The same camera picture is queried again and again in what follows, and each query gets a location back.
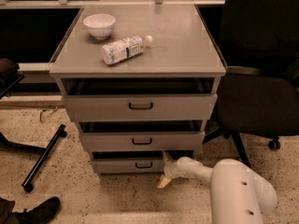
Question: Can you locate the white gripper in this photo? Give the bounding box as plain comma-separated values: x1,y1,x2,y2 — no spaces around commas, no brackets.
157,151,181,189

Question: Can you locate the grey drawer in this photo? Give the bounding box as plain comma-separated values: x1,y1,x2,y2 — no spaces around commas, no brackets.
79,132,205,151
91,158,164,174
63,94,217,121

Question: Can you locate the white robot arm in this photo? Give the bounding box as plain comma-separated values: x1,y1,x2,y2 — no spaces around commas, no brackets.
158,151,278,224

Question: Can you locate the grey drawer cabinet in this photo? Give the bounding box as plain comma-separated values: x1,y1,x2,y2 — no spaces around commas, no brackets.
50,5,225,161

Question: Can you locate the black office chair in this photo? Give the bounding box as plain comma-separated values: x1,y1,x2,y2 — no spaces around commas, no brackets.
205,0,299,164

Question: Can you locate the white plastic bottle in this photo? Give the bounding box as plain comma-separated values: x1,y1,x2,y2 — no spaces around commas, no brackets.
101,35,153,65

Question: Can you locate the black shoe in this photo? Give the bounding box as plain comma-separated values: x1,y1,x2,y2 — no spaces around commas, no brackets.
14,197,60,224

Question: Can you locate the white ceramic bowl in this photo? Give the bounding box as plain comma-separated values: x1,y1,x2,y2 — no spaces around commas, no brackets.
83,14,116,40

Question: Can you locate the black stand leg with casters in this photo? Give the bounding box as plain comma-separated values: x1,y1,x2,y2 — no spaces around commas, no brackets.
0,124,67,193

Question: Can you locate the dark object on left table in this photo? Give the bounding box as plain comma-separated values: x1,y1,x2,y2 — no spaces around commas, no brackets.
0,58,24,99

